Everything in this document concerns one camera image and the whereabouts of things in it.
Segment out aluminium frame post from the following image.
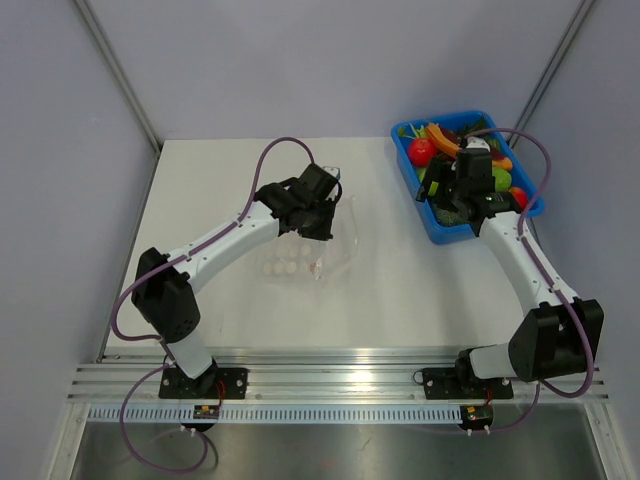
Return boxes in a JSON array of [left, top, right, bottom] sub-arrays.
[[513, 0, 599, 131], [70, 0, 162, 158]]

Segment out red apple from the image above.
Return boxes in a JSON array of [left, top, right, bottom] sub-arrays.
[[407, 138, 438, 168], [509, 187, 529, 211]]

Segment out blue plastic bin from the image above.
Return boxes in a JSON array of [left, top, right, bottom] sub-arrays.
[[390, 110, 546, 245]]

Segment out orange papaya slice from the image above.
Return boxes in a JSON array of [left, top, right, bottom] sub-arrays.
[[426, 122, 514, 171]]

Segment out right aluminium frame post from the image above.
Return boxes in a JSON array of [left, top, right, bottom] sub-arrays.
[[513, 0, 599, 131]]

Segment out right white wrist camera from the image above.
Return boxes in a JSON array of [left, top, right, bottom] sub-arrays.
[[464, 136, 491, 152]]

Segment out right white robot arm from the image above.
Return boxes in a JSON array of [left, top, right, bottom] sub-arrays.
[[416, 148, 604, 398]]

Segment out left small circuit board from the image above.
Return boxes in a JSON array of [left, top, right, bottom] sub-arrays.
[[193, 404, 220, 419]]

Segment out red apple front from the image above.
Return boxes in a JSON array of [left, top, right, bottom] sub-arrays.
[[509, 187, 529, 211]]

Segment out bumpy green lime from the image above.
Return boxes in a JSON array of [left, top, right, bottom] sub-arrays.
[[492, 167, 512, 192]]

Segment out red apple rear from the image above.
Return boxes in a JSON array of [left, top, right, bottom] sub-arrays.
[[407, 138, 438, 168]]

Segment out right small circuit board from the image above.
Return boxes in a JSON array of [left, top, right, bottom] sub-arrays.
[[460, 405, 494, 429]]

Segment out clear dotted zip bag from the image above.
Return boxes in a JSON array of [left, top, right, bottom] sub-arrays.
[[252, 195, 359, 284]]

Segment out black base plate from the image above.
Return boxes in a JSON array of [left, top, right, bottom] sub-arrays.
[[158, 367, 249, 400], [413, 367, 514, 401]]

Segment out green leafy herbs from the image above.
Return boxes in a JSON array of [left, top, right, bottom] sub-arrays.
[[455, 116, 490, 138]]

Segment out netted green melon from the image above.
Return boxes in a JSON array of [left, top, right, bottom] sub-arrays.
[[431, 203, 466, 227]]

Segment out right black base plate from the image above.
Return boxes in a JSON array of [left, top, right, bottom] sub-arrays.
[[413, 367, 514, 401]]

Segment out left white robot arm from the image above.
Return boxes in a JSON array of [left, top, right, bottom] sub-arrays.
[[131, 164, 342, 399]]

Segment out white slotted cable duct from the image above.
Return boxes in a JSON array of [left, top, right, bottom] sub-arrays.
[[87, 404, 462, 425]]

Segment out left aluminium frame post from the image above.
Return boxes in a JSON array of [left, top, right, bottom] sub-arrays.
[[70, 0, 162, 158]]

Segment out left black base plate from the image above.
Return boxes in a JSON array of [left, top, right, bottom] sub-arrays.
[[158, 367, 249, 400]]

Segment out aluminium mounting rail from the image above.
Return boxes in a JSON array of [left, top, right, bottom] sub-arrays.
[[67, 349, 609, 404]]

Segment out green lettuce leaf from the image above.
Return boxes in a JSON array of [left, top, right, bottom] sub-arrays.
[[396, 122, 429, 143]]

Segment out small circuit board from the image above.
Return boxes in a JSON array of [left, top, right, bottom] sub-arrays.
[[193, 404, 220, 419], [460, 405, 494, 429]]

